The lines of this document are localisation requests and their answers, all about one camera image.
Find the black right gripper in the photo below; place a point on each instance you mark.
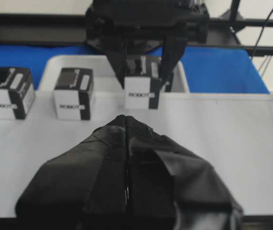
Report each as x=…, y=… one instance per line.
x=144, y=25

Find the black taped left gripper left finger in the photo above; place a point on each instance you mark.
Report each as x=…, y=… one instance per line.
x=81, y=189

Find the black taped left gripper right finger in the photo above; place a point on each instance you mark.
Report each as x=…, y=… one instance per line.
x=174, y=189

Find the black white box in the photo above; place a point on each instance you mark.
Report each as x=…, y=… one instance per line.
x=142, y=83
x=73, y=94
x=17, y=92

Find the white plastic tray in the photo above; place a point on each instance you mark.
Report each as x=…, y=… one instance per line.
x=104, y=76

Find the white base board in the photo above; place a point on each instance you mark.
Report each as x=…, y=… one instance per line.
x=233, y=132

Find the blue table cloth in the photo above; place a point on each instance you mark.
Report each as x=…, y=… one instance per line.
x=208, y=70

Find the black aluminium frame rail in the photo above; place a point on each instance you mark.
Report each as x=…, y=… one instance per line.
x=69, y=30

